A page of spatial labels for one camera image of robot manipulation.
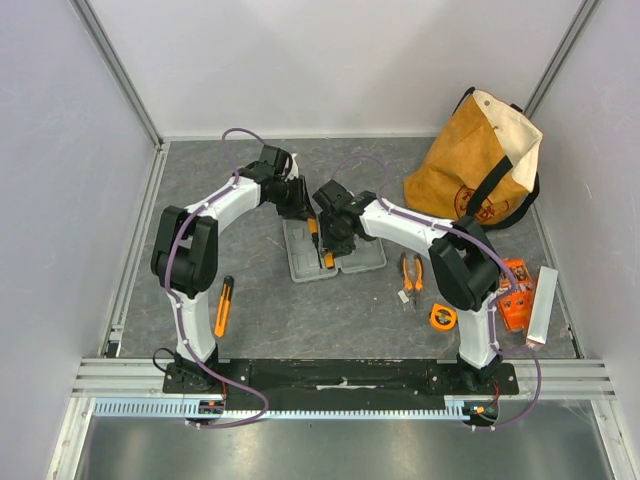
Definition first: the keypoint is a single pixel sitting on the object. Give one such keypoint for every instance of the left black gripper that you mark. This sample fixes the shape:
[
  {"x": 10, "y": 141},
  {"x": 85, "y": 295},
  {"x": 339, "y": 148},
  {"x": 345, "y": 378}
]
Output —
[{"x": 301, "y": 209}]

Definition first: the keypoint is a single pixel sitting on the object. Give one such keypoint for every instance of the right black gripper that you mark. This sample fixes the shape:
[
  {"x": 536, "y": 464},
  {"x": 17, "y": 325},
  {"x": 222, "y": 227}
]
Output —
[{"x": 338, "y": 236}]

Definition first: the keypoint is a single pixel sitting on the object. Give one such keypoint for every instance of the orange black screwdriver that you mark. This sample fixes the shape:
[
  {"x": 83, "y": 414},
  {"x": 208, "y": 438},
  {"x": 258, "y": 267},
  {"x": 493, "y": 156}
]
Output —
[
  {"x": 329, "y": 261},
  {"x": 313, "y": 228}
]

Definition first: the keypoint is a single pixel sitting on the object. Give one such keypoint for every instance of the grey plastic tool case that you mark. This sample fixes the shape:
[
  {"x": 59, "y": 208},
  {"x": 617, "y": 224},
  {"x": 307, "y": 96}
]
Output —
[{"x": 303, "y": 263}]

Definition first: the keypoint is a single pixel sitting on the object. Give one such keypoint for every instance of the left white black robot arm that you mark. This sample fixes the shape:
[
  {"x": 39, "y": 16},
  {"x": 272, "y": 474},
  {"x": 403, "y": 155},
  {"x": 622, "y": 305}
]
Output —
[{"x": 186, "y": 250}]

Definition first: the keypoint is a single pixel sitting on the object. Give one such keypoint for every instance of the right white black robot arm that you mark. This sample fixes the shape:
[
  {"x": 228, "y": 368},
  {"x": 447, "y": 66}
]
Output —
[{"x": 466, "y": 267}]

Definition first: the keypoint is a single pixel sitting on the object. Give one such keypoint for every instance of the orange utility knife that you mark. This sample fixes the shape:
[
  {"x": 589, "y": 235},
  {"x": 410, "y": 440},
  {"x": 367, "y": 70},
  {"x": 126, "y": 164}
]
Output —
[{"x": 224, "y": 306}]

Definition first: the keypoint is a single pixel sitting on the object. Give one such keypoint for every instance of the orange tape measure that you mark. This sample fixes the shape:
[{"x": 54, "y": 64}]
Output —
[{"x": 442, "y": 318}]

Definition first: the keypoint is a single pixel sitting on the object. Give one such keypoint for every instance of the brown canvas tote bag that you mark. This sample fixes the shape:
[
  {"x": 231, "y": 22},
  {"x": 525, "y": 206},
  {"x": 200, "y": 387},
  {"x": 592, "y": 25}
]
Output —
[{"x": 483, "y": 164}]

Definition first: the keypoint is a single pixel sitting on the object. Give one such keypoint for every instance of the orange printed box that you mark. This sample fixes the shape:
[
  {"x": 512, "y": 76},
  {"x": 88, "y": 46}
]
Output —
[{"x": 515, "y": 308}]

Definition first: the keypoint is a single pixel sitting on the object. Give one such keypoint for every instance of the orange handled pliers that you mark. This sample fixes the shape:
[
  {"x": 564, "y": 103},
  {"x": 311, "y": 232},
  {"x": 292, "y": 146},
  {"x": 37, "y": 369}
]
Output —
[{"x": 412, "y": 271}]

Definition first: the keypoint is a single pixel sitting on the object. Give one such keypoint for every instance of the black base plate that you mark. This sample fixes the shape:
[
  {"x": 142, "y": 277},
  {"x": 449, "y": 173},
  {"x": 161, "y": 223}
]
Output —
[{"x": 428, "y": 375}]

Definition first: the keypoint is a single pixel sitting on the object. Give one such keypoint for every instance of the blue grey cable duct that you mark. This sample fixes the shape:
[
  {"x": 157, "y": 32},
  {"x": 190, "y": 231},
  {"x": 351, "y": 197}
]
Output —
[{"x": 196, "y": 409}]

